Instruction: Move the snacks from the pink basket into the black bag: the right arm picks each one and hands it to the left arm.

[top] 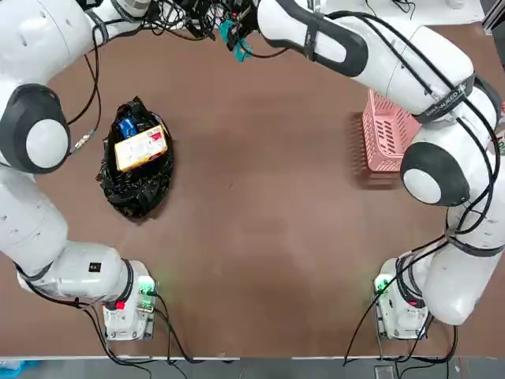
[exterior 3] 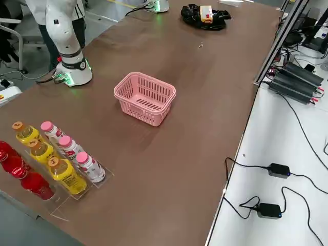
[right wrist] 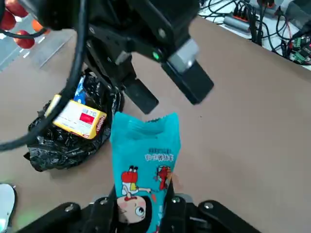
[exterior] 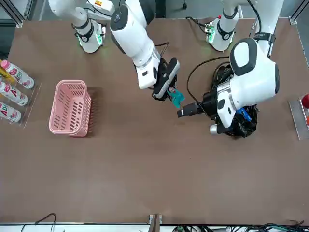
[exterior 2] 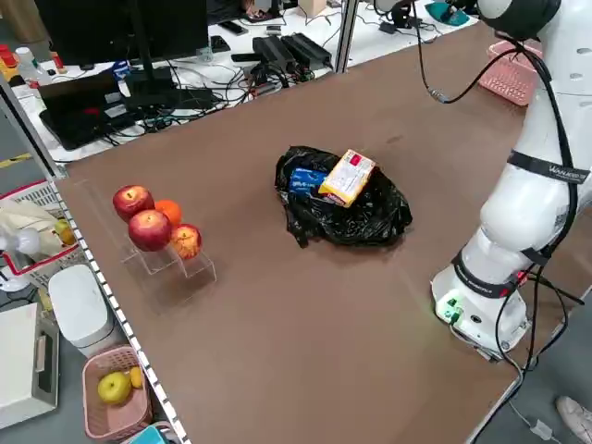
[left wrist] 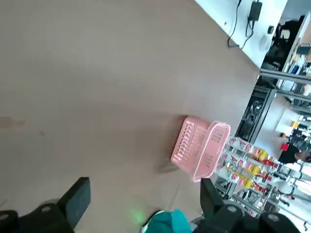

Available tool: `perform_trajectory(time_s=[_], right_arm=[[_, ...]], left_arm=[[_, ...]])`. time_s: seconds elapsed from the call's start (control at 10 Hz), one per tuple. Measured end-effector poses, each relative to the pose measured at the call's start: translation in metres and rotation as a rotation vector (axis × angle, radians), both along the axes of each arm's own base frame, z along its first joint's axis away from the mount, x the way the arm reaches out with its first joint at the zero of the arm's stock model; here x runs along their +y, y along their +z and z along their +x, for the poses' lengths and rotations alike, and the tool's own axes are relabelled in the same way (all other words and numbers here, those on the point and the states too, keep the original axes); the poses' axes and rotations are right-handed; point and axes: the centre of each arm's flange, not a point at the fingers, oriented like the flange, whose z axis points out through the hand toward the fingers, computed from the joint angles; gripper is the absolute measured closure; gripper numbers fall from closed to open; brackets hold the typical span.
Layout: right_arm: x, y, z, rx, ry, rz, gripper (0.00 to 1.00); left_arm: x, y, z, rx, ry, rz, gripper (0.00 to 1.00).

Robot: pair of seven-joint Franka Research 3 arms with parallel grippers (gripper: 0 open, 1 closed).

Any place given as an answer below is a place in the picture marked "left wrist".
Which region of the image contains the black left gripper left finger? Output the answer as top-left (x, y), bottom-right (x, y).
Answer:
top-left (0, 177), bottom-right (91, 233)

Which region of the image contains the aluminium frame post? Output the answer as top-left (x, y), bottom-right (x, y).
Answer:
top-left (259, 68), bottom-right (311, 84)

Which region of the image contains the black adapter cable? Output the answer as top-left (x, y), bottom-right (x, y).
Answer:
top-left (227, 0), bottom-right (255, 49)

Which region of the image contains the pink capped white bottle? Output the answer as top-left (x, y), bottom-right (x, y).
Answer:
top-left (227, 171), bottom-right (244, 185)
top-left (228, 137), bottom-right (254, 151)
top-left (225, 157), bottom-right (246, 171)

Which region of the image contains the pink plastic basket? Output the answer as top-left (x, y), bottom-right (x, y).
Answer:
top-left (171, 116), bottom-right (231, 183)

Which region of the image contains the black power adapter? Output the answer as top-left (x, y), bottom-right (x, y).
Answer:
top-left (247, 1), bottom-right (263, 21)

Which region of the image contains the yellow drink bottle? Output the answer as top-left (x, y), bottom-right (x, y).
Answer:
top-left (245, 162), bottom-right (262, 176)
top-left (240, 178), bottom-right (255, 190)
top-left (252, 148), bottom-right (268, 161)

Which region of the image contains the person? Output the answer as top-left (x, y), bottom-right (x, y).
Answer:
top-left (278, 143), bottom-right (311, 165)

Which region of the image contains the teal snack packet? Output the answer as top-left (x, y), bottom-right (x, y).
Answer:
top-left (140, 209), bottom-right (192, 233)

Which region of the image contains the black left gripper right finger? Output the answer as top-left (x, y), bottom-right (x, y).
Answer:
top-left (194, 178), bottom-right (299, 233)

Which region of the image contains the clear acrylic bottle rack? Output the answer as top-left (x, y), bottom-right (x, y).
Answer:
top-left (215, 135), bottom-right (280, 212)

